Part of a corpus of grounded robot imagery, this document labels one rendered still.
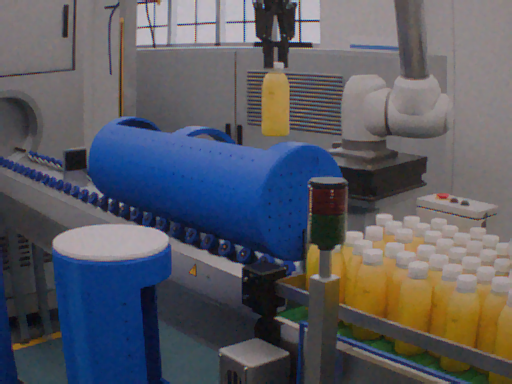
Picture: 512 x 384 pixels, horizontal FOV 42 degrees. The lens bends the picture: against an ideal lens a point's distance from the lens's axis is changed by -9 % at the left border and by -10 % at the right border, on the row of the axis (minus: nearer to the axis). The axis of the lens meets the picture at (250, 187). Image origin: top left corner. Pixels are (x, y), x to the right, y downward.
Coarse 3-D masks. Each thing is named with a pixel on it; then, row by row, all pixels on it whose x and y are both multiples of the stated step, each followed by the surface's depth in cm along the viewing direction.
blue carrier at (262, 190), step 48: (96, 144) 227; (144, 144) 206; (192, 144) 190; (288, 144) 171; (144, 192) 203; (192, 192) 183; (240, 192) 168; (288, 192) 168; (240, 240) 176; (288, 240) 171
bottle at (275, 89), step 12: (276, 72) 172; (264, 84) 173; (276, 84) 172; (288, 84) 174; (264, 96) 174; (276, 96) 172; (288, 96) 174; (264, 108) 174; (276, 108) 173; (288, 108) 175; (264, 120) 175; (276, 120) 173; (288, 120) 176; (264, 132) 175; (276, 132) 174; (288, 132) 176
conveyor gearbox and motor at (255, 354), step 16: (224, 352) 144; (240, 352) 143; (256, 352) 143; (272, 352) 143; (288, 352) 143; (224, 368) 144; (240, 368) 139; (256, 368) 138; (272, 368) 141; (288, 368) 144
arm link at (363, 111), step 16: (352, 80) 233; (368, 80) 230; (352, 96) 232; (368, 96) 229; (384, 96) 228; (352, 112) 232; (368, 112) 230; (384, 112) 227; (352, 128) 234; (368, 128) 231; (384, 128) 230
